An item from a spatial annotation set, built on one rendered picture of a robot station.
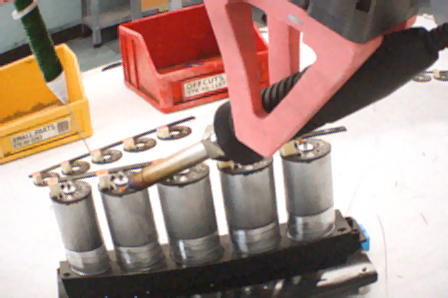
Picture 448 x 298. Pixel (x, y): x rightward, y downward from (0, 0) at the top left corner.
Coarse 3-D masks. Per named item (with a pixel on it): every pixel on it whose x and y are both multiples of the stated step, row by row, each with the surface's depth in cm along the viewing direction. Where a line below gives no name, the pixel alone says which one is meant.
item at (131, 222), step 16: (144, 192) 39; (112, 208) 39; (128, 208) 39; (144, 208) 39; (112, 224) 39; (128, 224) 39; (144, 224) 39; (112, 240) 40; (128, 240) 39; (144, 240) 39; (128, 256) 39; (144, 256) 39; (160, 256) 40
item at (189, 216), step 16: (208, 176) 39; (160, 192) 39; (176, 192) 39; (192, 192) 39; (208, 192) 39; (176, 208) 39; (192, 208) 39; (208, 208) 39; (176, 224) 39; (192, 224) 39; (208, 224) 40; (176, 240) 40; (192, 240) 39; (208, 240) 40; (176, 256) 40; (192, 256) 40; (208, 256) 40
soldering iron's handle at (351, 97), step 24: (384, 48) 27; (408, 48) 26; (432, 48) 26; (360, 72) 28; (384, 72) 27; (408, 72) 27; (264, 96) 31; (336, 96) 29; (360, 96) 28; (384, 96) 28; (216, 120) 33; (312, 120) 30; (336, 120) 30; (240, 144) 32
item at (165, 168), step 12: (204, 132) 34; (192, 144) 35; (204, 144) 34; (216, 144) 33; (180, 156) 35; (192, 156) 35; (204, 156) 34; (216, 156) 34; (144, 168) 37; (156, 168) 36; (168, 168) 36; (180, 168) 35; (132, 180) 37; (144, 180) 37; (156, 180) 36
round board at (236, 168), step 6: (216, 162) 40; (258, 162) 39; (264, 162) 39; (270, 162) 39; (222, 168) 39; (228, 168) 39; (234, 168) 39; (240, 168) 39; (252, 168) 39; (258, 168) 39; (264, 168) 39
